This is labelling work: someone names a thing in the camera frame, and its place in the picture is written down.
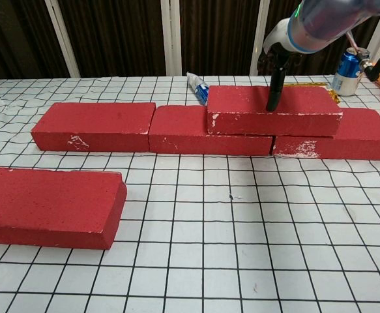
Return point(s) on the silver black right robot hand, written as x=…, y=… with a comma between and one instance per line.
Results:
x=276, y=88

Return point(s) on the blue soda can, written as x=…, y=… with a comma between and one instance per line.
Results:
x=347, y=73

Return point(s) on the red brick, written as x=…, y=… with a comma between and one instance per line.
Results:
x=242, y=101
x=180, y=130
x=95, y=120
x=46, y=199
x=362, y=137

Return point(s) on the white black checkered tablecloth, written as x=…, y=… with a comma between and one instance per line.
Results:
x=209, y=234

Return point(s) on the gold foil snack packet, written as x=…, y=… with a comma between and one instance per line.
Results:
x=334, y=95

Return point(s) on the white blue toothpaste tube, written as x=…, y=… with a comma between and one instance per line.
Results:
x=196, y=84

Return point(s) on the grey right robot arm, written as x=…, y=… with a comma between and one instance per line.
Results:
x=326, y=19

